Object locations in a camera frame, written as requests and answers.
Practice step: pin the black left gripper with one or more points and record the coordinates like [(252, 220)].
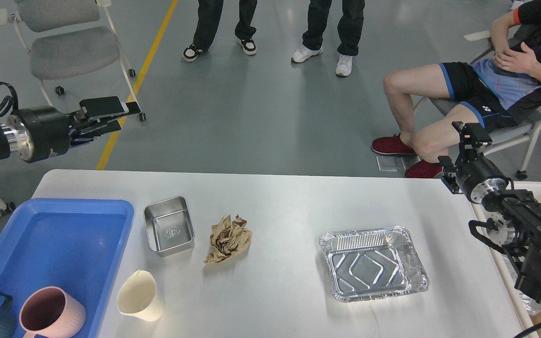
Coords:
[(41, 133)]

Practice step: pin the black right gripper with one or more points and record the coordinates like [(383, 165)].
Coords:
[(474, 176)]

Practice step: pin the square stainless steel container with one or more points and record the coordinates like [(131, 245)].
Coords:
[(169, 226)]

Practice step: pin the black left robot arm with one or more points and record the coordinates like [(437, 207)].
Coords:
[(10, 103)]

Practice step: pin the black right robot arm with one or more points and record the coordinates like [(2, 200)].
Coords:
[(516, 231)]

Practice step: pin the grey chair under person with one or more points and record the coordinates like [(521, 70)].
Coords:
[(528, 130)]

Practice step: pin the grey office chair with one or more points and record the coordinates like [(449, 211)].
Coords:
[(69, 54)]

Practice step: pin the seated person in shorts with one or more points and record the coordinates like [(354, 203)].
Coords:
[(498, 92)]

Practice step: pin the blue plastic tray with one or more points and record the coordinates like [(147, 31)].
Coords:
[(75, 244)]

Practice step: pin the aluminium foil tray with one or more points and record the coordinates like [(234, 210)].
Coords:
[(373, 264)]

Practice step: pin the cream paper cup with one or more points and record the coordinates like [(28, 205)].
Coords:
[(138, 297)]

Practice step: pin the crumpled brown paper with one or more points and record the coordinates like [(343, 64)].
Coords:
[(228, 238)]

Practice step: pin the pink ribbed mug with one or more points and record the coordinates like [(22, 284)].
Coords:
[(52, 313)]

